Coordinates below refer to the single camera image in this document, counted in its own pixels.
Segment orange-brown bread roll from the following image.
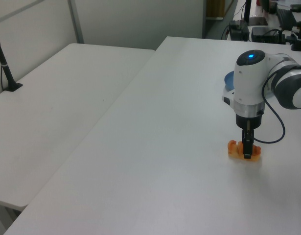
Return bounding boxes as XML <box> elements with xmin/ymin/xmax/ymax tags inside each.
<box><xmin>227</xmin><ymin>140</ymin><xmax>261</xmax><ymax>163</ymax></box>

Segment blue round plate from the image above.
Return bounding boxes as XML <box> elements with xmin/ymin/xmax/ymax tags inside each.
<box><xmin>223</xmin><ymin>70</ymin><xmax>236</xmax><ymax>91</ymax></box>

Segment dark blue gripper cable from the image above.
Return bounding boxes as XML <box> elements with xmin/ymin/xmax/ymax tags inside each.
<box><xmin>253</xmin><ymin>64</ymin><xmax>301</xmax><ymax>144</ymax></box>

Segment black flat device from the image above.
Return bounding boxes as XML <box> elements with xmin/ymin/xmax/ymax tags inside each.
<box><xmin>251</xmin><ymin>26</ymin><xmax>286</xmax><ymax>45</ymax></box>

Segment grey partition post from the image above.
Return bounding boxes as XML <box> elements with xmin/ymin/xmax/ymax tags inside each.
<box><xmin>68</xmin><ymin>0</ymin><xmax>85</xmax><ymax>45</ymax></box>

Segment brown wooden cabinet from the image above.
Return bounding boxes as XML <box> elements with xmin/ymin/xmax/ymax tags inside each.
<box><xmin>206</xmin><ymin>0</ymin><xmax>227</xmax><ymax>19</ymax></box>

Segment black monitor stand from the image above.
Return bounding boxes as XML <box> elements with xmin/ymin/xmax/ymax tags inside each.
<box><xmin>243</xmin><ymin>0</ymin><xmax>269</xmax><ymax>26</ymax></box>

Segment black clamp stand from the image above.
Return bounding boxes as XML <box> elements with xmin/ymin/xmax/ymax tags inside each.
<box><xmin>284</xmin><ymin>14</ymin><xmax>301</xmax><ymax>52</ymax></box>

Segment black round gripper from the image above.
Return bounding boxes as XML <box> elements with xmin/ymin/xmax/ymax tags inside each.
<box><xmin>235</xmin><ymin>111</ymin><xmax>264</xmax><ymax>160</ymax></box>

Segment black pole with foot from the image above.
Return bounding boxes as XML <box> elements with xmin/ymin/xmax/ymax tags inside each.
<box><xmin>0</xmin><ymin>25</ymin><xmax>23</xmax><ymax>93</ymax></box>

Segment black keyboard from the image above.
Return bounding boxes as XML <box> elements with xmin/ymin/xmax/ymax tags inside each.
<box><xmin>277</xmin><ymin>8</ymin><xmax>298</xmax><ymax>29</ymax></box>

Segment black electronics box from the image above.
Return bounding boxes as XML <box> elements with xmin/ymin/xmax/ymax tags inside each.
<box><xmin>229</xmin><ymin>20</ymin><xmax>250</xmax><ymax>41</ymax></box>

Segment white adjacent table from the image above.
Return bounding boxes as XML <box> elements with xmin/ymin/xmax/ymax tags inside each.
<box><xmin>0</xmin><ymin>43</ymin><xmax>156</xmax><ymax>235</ymax></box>

